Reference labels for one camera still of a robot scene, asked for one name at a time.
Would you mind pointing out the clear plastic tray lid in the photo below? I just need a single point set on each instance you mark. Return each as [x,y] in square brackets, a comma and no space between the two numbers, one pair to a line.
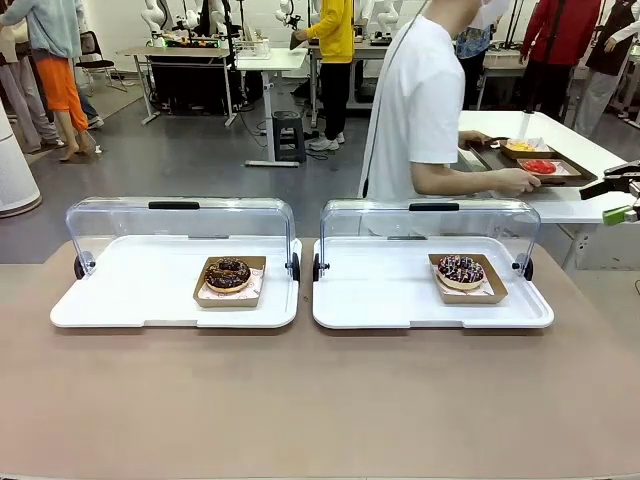
[180,222]
[430,230]

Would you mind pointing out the white rectangular table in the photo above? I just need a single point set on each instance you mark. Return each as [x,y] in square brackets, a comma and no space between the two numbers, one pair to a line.
[575,135]

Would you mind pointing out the red glazed donut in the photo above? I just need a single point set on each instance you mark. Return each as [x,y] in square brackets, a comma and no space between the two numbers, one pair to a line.
[537,167]

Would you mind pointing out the white display tray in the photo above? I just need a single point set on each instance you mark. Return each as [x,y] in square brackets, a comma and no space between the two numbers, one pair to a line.
[380,290]
[150,280]

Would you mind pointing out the black folding chair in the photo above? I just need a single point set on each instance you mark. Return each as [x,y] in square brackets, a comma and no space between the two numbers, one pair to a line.
[95,62]

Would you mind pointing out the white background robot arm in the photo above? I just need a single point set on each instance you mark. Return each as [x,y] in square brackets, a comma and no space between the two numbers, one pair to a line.
[387,17]
[155,20]

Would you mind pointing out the person in blue patterned shirt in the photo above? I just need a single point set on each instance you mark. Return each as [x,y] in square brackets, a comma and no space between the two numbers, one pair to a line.
[475,45]

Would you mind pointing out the person in white shirt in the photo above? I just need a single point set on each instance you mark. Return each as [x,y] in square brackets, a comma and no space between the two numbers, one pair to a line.
[415,100]

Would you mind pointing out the figure in orange shorts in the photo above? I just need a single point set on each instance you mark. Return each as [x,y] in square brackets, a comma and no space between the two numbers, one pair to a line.
[57,85]

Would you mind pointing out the black slanted pole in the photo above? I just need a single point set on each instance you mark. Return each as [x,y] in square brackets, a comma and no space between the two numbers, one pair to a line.
[542,55]

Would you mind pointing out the person's right hand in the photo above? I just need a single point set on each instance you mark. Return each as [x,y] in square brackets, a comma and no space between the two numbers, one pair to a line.
[520,181]

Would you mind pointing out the person's right forearm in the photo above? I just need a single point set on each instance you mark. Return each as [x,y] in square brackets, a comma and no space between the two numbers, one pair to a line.
[455,180]

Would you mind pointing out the black equipment cabinet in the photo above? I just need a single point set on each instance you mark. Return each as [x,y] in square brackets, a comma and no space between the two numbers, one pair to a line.
[190,82]

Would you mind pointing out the person in black vest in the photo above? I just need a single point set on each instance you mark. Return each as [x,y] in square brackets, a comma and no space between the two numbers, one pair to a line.
[607,45]

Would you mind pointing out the person in red jacket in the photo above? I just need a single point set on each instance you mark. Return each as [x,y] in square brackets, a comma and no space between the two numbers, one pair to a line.
[560,30]

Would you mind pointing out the cardboard box of chocolate donut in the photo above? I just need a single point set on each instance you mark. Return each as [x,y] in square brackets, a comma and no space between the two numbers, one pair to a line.
[225,300]

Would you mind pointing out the black step stool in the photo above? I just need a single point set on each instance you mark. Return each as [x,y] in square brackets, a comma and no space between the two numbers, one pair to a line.
[289,135]

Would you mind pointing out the brown top lab table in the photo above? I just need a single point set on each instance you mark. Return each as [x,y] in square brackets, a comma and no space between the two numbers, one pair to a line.
[502,59]
[150,50]

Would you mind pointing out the white height-adjustable desk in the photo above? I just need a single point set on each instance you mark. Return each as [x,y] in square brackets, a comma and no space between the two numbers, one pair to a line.
[270,57]

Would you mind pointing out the white cylindrical air purifier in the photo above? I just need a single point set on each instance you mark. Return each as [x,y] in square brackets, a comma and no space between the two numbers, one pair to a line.
[15,170]

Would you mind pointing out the dark brown serving tray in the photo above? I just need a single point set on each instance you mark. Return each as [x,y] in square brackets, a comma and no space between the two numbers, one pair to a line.
[490,155]

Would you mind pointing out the yellow sprinkled donut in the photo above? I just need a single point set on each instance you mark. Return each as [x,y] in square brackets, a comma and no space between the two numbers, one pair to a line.
[520,146]

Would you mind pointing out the cardboard box of yellow donut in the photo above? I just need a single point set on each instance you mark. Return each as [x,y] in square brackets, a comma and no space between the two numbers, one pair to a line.
[525,154]

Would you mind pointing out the person's left hand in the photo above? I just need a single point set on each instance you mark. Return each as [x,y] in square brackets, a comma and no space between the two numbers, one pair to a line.
[472,138]

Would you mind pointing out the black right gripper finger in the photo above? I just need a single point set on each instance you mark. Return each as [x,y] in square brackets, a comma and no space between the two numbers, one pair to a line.
[600,187]
[617,215]

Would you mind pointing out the person in yellow hoodie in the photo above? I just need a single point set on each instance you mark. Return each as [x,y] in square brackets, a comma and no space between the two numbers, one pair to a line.
[335,30]

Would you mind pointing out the cardboard box of red donut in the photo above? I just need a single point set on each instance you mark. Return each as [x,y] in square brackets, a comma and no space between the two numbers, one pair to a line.
[567,170]

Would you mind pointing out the black lid hinge knob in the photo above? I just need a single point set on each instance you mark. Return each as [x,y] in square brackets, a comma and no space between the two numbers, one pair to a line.
[296,266]
[79,269]
[527,270]
[316,267]

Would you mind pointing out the person in beige trousers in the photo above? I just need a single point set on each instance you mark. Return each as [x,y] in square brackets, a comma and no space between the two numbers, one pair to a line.
[20,100]

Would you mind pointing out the printed paper liner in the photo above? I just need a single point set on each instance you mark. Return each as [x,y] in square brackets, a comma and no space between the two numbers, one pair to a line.
[536,143]
[256,282]

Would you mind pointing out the purple white-striped donut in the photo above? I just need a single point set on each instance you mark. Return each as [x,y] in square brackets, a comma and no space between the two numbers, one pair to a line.
[450,277]

